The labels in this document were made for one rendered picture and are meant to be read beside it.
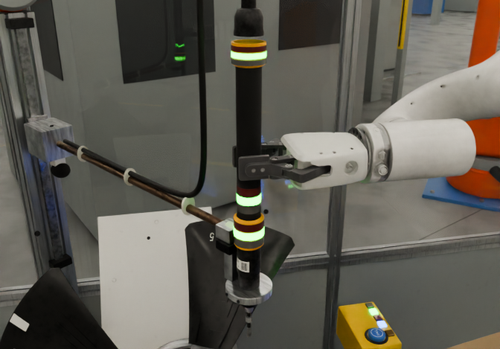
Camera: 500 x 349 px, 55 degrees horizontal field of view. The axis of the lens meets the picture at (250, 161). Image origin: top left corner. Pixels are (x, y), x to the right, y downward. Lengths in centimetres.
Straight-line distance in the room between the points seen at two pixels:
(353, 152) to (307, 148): 6
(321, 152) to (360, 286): 118
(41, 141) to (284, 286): 93
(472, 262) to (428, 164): 127
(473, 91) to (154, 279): 75
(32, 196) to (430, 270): 133
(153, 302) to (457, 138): 72
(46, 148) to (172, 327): 47
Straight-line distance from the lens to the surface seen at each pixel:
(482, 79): 77
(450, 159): 72
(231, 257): 72
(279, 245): 88
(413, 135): 69
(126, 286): 113
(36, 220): 131
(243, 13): 59
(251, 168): 62
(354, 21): 141
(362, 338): 125
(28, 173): 126
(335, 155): 63
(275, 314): 173
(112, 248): 114
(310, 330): 182
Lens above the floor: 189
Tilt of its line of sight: 22 degrees down
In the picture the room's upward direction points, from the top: straight up
